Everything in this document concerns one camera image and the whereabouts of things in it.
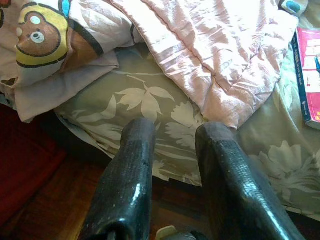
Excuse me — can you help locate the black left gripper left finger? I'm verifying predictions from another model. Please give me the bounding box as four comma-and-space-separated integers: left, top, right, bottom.
79, 117, 158, 240

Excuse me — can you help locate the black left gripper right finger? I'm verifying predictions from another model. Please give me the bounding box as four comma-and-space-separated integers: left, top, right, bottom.
195, 121, 307, 240

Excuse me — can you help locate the colourful comic book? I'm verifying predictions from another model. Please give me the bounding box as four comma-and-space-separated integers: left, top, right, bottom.
291, 26, 320, 131

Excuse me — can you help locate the pink cartoon print blanket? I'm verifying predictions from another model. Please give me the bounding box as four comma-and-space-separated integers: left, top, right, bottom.
0, 0, 306, 132

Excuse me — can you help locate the bed with grey floral sheet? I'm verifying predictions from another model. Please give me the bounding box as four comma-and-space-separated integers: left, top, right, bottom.
53, 7, 320, 218

